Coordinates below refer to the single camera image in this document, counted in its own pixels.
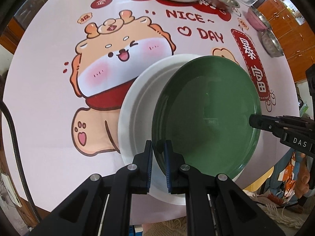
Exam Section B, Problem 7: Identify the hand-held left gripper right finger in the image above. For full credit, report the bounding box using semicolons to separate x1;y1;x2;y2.
164;140;286;236

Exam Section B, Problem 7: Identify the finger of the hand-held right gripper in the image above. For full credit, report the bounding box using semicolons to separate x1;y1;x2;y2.
249;114;315;129
267;125;289;142

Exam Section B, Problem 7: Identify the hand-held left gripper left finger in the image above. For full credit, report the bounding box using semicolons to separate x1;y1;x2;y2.
30;140;153;236

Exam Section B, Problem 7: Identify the green plate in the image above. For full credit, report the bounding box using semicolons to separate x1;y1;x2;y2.
151;56;262;179

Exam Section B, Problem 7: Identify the plain white plate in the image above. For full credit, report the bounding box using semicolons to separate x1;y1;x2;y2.
118;54;246;206

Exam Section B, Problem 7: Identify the stainless steel bowl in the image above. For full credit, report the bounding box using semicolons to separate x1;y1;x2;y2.
261;29;284;57

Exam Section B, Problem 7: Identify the pink steel-lined bowl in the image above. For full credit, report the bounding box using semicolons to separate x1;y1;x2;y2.
247;6;272;31

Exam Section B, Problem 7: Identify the patterned cushion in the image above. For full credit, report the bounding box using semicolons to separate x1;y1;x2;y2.
261;150;315;202

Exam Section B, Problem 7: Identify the yellow stool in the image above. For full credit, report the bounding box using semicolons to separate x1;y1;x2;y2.
244;167;274;192

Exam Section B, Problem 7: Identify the fringed cream rug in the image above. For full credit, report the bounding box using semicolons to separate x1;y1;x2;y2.
246;192;310;229

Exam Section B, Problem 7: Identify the brown wooden cabinet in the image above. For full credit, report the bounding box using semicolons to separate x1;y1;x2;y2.
256;0;315;84

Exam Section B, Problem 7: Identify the pink printed tablecloth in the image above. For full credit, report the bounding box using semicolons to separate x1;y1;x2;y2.
1;0;302;227

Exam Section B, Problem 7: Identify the wooden glass display cabinet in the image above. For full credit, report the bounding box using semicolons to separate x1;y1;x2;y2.
0;10;27;54

